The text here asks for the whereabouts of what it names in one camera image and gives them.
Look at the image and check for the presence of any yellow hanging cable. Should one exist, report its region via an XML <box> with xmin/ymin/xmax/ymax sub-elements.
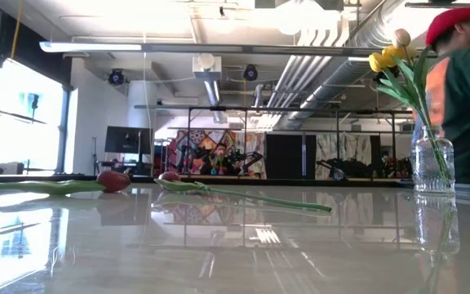
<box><xmin>9</xmin><ymin>0</ymin><xmax>23</xmax><ymax>60</ymax></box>

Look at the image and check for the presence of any person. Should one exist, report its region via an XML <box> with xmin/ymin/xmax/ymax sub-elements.
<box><xmin>412</xmin><ymin>6</ymin><xmax>470</xmax><ymax>185</ymax></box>

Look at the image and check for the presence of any yellow artificial tulip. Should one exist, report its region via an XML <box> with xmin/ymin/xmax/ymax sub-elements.
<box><xmin>368</xmin><ymin>51</ymin><xmax>454</xmax><ymax>191</ymax></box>
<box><xmin>383</xmin><ymin>44</ymin><xmax>454</xmax><ymax>191</ymax></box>

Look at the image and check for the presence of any black backdrop panel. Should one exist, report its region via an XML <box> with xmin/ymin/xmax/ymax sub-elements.
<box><xmin>265</xmin><ymin>133</ymin><xmax>317</xmax><ymax>180</ymax></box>

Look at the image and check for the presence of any black round ceiling speaker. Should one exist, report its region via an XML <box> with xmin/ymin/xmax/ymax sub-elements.
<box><xmin>107</xmin><ymin>68</ymin><xmax>126</xmax><ymax>87</ymax></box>
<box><xmin>242</xmin><ymin>64</ymin><xmax>259</xmax><ymax>82</ymax></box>

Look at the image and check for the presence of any white ceiling unit box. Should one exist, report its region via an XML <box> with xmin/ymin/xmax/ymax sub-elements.
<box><xmin>192</xmin><ymin>53</ymin><xmax>223</xmax><ymax>81</ymax></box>

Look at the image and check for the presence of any clear ribbed glass vase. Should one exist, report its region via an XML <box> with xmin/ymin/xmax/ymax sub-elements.
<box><xmin>411</xmin><ymin>124</ymin><xmax>456</xmax><ymax>194</ymax></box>

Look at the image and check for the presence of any black metal rack frame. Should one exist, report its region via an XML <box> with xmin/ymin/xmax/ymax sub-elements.
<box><xmin>135</xmin><ymin>105</ymin><xmax>418</xmax><ymax>180</ymax></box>

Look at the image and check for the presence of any large silver air duct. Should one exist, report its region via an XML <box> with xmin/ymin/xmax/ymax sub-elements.
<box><xmin>277</xmin><ymin>0</ymin><xmax>444</xmax><ymax>131</ymax></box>

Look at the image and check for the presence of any black computer monitor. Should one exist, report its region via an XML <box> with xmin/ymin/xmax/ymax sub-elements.
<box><xmin>104</xmin><ymin>125</ymin><xmax>153</xmax><ymax>175</ymax></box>

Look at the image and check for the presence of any dark red artificial tulip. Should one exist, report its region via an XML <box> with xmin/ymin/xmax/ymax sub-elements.
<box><xmin>154</xmin><ymin>170</ymin><xmax>333</xmax><ymax>214</ymax></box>
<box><xmin>0</xmin><ymin>169</ymin><xmax>132</xmax><ymax>196</ymax></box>

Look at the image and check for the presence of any cream artificial tulip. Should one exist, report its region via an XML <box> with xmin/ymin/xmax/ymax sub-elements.
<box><xmin>392</xmin><ymin>28</ymin><xmax>454</xmax><ymax>191</ymax></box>

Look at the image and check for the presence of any colourful patchwork tapestry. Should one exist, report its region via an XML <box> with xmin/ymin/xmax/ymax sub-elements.
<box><xmin>165</xmin><ymin>129</ymin><xmax>267</xmax><ymax>180</ymax></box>

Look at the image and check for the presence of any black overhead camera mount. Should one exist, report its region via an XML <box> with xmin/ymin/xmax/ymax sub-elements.
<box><xmin>405</xmin><ymin>0</ymin><xmax>470</xmax><ymax>10</ymax></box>

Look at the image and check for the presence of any long ceiling light bar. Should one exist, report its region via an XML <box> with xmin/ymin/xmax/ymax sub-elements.
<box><xmin>38</xmin><ymin>40</ymin><xmax>438</xmax><ymax>59</ymax></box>

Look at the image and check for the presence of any white leaf pattern curtain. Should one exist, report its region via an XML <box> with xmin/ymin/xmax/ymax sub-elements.
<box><xmin>315</xmin><ymin>133</ymin><xmax>373</xmax><ymax>180</ymax></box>

